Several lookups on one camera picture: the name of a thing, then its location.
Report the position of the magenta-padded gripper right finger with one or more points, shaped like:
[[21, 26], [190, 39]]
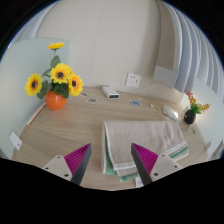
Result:
[[145, 159]]

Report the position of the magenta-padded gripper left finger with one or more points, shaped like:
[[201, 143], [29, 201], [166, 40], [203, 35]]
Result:
[[78, 159]]

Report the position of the beige towel with green stripe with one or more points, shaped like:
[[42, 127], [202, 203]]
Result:
[[143, 136]]

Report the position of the small yellowish card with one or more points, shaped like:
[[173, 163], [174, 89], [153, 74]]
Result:
[[155, 107]]

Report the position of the small blue card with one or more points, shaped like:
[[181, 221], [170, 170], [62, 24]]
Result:
[[135, 103]]

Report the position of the small grey-green sticker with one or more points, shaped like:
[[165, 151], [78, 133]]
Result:
[[92, 100]]

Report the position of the black round vase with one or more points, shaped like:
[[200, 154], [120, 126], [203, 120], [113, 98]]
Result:
[[189, 117]]

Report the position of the orange round vase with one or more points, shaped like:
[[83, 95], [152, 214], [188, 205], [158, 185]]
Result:
[[55, 101]]

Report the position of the orange and green flower bunch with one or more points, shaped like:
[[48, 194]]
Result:
[[196, 107]]

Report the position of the small white box device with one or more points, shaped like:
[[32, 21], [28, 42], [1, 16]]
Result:
[[110, 92]]

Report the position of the frosted glass desk partition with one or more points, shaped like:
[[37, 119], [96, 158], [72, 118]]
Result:
[[210, 120], [16, 70]]

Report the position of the yellow sunflower bouquet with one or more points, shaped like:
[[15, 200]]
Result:
[[60, 74]]

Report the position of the pale grey curtain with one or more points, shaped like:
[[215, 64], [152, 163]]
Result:
[[190, 50]]

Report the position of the white wall socket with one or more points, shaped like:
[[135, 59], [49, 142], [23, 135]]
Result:
[[133, 80]]

